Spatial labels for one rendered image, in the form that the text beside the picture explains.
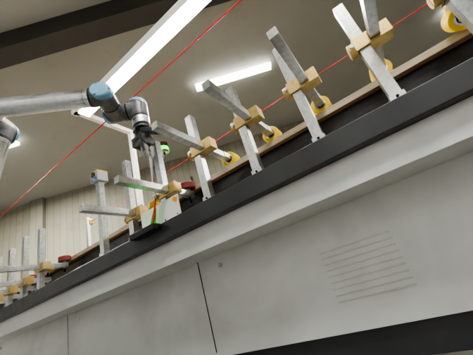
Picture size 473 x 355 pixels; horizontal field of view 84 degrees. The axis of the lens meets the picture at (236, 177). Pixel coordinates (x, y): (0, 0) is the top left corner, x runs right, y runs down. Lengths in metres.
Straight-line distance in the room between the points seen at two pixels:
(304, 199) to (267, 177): 0.15
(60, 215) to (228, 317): 5.86
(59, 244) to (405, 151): 6.41
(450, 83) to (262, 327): 1.05
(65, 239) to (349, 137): 6.22
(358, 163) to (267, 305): 0.68
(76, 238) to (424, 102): 6.25
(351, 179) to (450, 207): 0.33
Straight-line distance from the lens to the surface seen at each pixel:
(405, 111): 0.89
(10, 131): 1.75
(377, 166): 0.89
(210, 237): 1.10
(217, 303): 1.36
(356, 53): 1.05
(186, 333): 1.51
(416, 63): 1.20
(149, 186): 1.19
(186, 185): 1.36
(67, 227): 6.67
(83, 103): 1.44
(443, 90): 0.92
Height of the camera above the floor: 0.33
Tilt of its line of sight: 23 degrees up
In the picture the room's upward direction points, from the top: 17 degrees counter-clockwise
